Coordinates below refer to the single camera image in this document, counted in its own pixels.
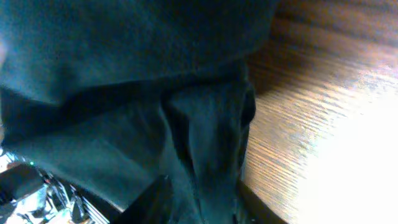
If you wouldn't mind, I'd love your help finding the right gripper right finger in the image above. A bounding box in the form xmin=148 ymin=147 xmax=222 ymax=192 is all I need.
xmin=236 ymin=182 xmax=287 ymax=224

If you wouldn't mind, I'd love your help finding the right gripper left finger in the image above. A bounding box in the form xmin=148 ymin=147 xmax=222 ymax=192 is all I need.
xmin=113 ymin=175 xmax=172 ymax=224

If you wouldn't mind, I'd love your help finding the black t-shirt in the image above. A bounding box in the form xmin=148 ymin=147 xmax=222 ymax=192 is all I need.
xmin=1 ymin=0 xmax=278 ymax=211

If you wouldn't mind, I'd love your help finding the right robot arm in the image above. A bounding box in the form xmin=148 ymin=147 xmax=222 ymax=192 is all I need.
xmin=1 ymin=160 xmax=284 ymax=223

